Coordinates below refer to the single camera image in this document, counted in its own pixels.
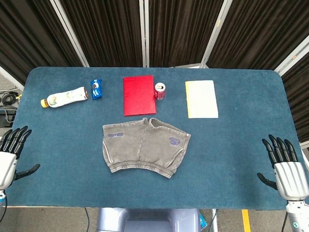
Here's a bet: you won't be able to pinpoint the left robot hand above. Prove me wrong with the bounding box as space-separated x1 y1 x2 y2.
0 126 41 190

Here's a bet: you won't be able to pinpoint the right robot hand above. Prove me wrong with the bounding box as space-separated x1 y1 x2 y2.
256 134 309 201

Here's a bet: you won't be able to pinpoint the grey shorts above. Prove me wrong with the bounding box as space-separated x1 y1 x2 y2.
102 117 192 179

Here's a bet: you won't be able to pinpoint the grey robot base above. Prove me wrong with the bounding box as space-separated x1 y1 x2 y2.
96 207 201 232

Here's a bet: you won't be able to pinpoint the white bottle with yellow cap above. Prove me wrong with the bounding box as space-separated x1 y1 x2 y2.
40 87 89 108

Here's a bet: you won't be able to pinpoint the white and yellow book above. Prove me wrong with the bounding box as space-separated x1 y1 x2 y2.
185 80 219 119

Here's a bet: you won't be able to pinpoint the blue cookie packet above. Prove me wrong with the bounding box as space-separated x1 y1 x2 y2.
90 78 104 101

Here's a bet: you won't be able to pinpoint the red book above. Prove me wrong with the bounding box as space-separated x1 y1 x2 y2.
123 74 157 117

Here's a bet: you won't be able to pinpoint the red soda can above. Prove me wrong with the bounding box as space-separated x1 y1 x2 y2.
154 82 167 101

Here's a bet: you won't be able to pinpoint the black folding screen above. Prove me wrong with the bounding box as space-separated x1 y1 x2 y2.
0 0 309 143

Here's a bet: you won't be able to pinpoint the black cable bundle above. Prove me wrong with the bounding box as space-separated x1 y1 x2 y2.
0 89 22 106

